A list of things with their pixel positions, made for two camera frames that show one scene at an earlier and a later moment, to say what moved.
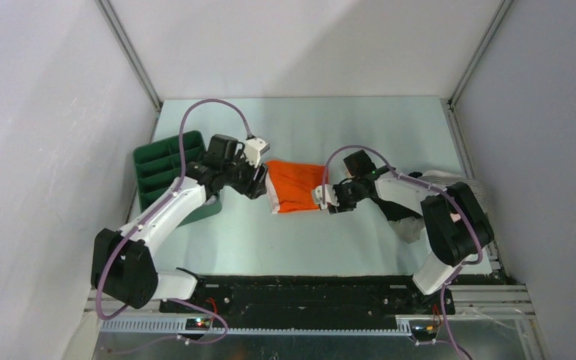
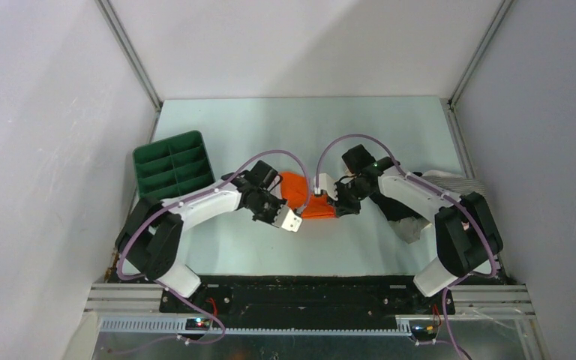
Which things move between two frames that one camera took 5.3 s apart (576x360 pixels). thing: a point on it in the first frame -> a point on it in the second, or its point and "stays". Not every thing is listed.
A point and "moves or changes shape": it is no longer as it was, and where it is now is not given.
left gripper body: [241, 176] -> [265, 207]
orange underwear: [289, 186] moves or changes shape
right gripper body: [347, 195] stays
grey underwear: [409, 229] stays
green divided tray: [158, 169] stays
